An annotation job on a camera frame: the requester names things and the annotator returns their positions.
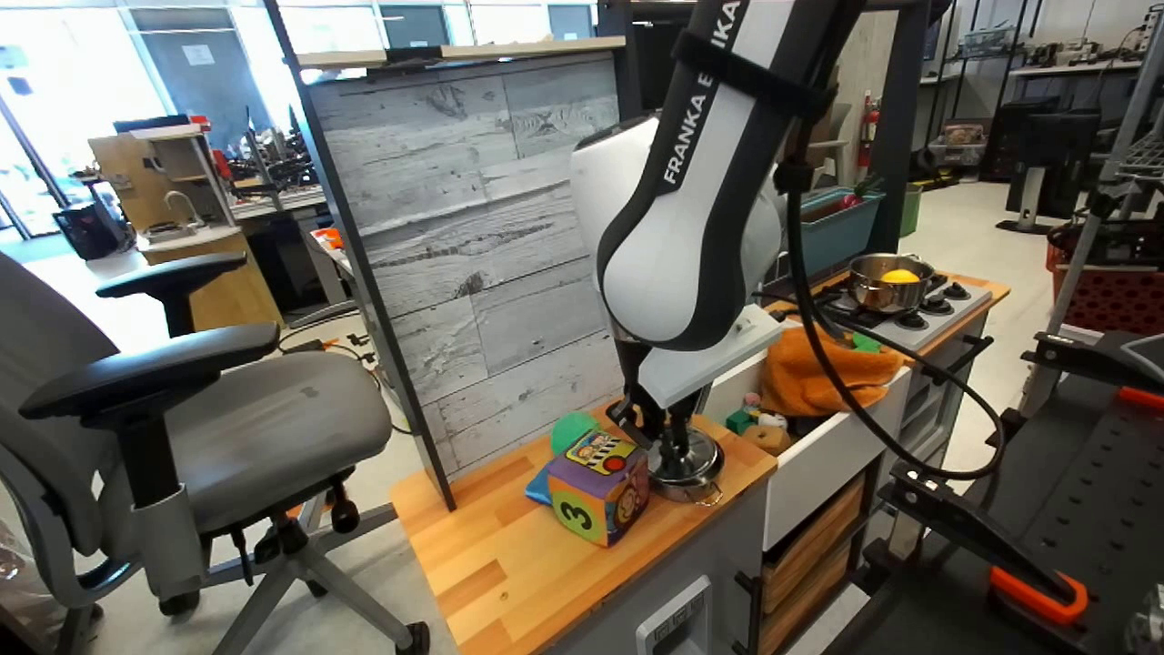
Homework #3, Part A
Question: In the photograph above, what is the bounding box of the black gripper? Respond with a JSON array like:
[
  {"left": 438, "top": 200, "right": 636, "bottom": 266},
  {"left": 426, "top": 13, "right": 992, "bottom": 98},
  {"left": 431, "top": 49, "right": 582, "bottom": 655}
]
[{"left": 610, "top": 338, "right": 707, "bottom": 477}]

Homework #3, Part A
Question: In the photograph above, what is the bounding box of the silver pot lid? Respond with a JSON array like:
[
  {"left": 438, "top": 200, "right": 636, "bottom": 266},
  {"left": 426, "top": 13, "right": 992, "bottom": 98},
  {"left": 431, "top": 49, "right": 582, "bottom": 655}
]
[{"left": 648, "top": 427, "right": 726, "bottom": 496}]

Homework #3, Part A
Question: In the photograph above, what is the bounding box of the stainless steel pot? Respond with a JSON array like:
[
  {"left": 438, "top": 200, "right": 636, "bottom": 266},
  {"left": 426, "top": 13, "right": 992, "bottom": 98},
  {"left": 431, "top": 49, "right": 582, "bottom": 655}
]
[{"left": 843, "top": 250, "right": 939, "bottom": 320}]

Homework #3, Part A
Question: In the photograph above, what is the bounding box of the brown toy potato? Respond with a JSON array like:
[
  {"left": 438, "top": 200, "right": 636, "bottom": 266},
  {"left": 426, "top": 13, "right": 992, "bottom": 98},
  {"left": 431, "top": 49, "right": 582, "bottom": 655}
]
[{"left": 742, "top": 416, "right": 792, "bottom": 455}]

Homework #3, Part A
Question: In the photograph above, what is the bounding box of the white toy sink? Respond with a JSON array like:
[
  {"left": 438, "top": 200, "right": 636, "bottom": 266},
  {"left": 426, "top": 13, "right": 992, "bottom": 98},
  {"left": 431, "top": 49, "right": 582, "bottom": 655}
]
[{"left": 634, "top": 301, "right": 923, "bottom": 556}]

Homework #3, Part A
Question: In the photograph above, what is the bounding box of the orange cloth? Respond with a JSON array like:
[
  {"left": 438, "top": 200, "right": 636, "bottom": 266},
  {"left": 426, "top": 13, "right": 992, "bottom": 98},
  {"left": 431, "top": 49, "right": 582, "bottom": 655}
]
[{"left": 757, "top": 324, "right": 907, "bottom": 421}]

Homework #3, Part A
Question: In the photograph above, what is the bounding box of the wooden-top toy kitchen unit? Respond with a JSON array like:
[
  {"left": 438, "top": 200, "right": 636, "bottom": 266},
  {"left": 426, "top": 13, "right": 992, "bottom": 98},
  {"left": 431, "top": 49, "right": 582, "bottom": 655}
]
[{"left": 393, "top": 268, "right": 1015, "bottom": 655}]

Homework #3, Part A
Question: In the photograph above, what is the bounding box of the teal planter box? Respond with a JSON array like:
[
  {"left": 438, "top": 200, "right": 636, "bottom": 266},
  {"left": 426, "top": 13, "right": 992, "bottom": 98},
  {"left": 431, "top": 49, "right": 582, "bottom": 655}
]
[{"left": 796, "top": 187, "right": 887, "bottom": 277}]

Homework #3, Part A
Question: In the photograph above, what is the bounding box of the grey wood-look panel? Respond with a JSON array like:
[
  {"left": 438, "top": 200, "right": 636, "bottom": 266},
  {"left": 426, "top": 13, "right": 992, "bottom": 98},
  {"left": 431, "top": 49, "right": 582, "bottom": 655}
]
[{"left": 301, "top": 50, "right": 628, "bottom": 485}]

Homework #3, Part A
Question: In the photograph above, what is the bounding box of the grey toy stove top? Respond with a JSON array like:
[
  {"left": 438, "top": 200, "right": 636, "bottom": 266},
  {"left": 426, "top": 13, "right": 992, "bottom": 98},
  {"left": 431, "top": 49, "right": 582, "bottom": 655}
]
[{"left": 792, "top": 266, "right": 1002, "bottom": 360}]

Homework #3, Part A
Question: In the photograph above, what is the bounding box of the red fire extinguisher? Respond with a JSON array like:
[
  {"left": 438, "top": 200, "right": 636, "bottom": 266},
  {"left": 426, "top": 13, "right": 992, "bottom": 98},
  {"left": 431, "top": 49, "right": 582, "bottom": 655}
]
[{"left": 855, "top": 90, "right": 884, "bottom": 175}]

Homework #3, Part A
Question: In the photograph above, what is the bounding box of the grey office chair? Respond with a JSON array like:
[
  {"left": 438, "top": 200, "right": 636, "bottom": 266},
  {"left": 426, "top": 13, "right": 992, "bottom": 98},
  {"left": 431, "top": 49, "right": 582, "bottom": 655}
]
[{"left": 0, "top": 248, "right": 432, "bottom": 655}]

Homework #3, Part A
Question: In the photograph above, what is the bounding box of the light wooden cabinet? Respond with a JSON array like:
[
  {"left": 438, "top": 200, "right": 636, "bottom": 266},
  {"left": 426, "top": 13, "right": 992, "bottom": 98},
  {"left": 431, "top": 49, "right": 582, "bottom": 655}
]
[{"left": 84, "top": 120, "right": 289, "bottom": 334}]

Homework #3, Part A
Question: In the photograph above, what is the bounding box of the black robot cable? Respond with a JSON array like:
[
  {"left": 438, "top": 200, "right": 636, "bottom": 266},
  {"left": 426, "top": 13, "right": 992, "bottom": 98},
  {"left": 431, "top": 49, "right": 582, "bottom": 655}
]
[{"left": 776, "top": 143, "right": 1015, "bottom": 485}]

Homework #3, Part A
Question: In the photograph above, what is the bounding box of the orange clamp handle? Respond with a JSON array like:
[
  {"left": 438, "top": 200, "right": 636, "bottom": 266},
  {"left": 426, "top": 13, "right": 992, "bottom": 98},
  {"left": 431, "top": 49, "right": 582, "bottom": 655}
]
[{"left": 986, "top": 560, "right": 1094, "bottom": 633}]

